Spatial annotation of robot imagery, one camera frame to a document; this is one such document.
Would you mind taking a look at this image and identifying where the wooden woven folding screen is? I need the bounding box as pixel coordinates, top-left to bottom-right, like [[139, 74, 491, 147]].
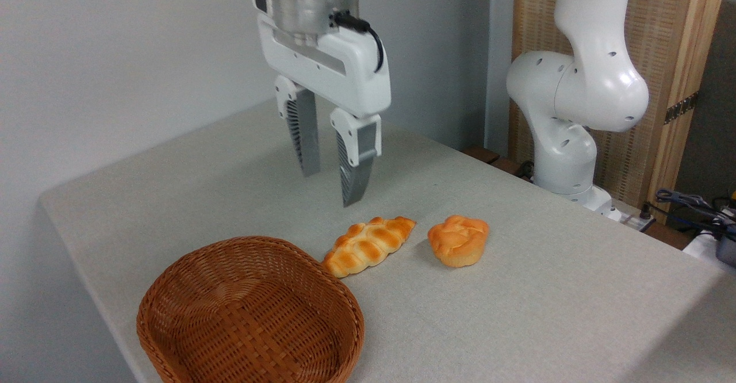
[[509, 0, 730, 223]]

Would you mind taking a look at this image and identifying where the round pale bread bun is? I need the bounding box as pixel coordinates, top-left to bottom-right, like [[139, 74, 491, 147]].
[[427, 215, 490, 269]]

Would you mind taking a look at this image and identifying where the brown woven wicker basket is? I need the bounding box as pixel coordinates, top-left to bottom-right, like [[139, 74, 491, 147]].
[[136, 235, 365, 383]]

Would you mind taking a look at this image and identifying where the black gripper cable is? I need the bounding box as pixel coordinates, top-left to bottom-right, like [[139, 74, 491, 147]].
[[333, 10, 385, 74]]

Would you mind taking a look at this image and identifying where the braided golden bread loaf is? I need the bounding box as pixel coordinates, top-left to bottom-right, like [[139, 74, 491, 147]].
[[321, 216, 417, 278]]

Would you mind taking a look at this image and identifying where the white cloth bundle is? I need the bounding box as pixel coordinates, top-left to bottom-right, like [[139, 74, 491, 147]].
[[683, 229, 736, 274]]

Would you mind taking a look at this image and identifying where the dark metal screen hinge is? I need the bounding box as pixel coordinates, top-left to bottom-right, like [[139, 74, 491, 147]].
[[664, 91, 700, 125]]

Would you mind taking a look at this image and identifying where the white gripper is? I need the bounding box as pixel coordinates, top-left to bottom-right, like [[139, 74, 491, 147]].
[[252, 0, 392, 208]]

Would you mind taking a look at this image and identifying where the grey cable bundle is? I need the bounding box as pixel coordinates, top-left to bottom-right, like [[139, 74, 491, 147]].
[[654, 188, 736, 229]]

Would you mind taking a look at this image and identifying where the grey metal box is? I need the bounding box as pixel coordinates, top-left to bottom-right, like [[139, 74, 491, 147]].
[[716, 235, 736, 267]]

